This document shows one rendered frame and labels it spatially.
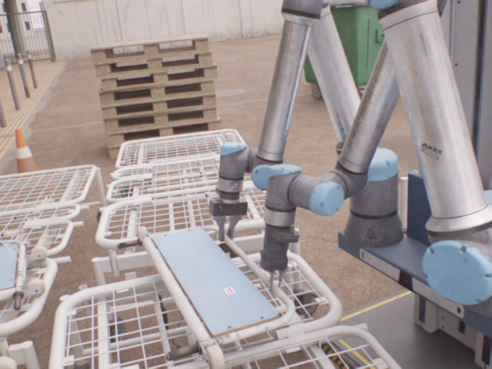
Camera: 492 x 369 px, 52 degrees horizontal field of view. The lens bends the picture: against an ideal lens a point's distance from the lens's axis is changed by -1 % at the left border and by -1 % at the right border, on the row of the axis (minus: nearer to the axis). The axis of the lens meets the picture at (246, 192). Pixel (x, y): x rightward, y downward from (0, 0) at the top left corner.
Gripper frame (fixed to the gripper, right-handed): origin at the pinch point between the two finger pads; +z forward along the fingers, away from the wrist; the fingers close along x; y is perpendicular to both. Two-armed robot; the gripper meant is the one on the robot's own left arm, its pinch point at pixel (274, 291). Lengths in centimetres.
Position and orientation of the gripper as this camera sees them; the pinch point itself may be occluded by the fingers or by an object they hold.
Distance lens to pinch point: 153.1
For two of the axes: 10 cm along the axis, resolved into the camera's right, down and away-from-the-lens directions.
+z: -0.9, 9.6, 2.6
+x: -9.2, 0.2, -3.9
